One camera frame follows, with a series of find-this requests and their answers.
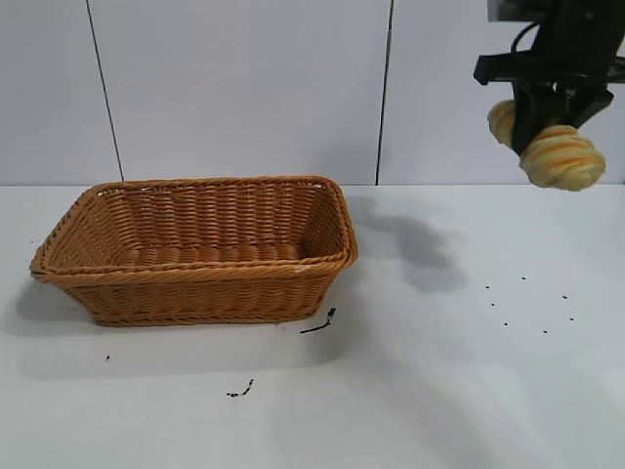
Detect long striped bread loaf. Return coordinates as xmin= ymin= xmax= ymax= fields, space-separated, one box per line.
xmin=486 ymin=99 xmax=607 ymax=192

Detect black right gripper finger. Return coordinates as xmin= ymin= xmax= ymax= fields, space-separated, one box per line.
xmin=568 ymin=86 xmax=615 ymax=129
xmin=510 ymin=83 xmax=556 ymax=153

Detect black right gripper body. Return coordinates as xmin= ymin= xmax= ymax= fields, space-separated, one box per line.
xmin=473 ymin=28 xmax=625 ymax=89

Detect black camera cable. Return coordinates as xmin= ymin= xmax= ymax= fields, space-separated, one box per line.
xmin=509 ymin=20 xmax=541 ymax=53

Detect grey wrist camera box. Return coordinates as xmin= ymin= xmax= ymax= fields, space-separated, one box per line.
xmin=488 ymin=0 xmax=539 ymax=22

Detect brown woven wicker basket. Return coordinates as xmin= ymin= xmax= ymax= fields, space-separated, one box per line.
xmin=29 ymin=175 xmax=360 ymax=328

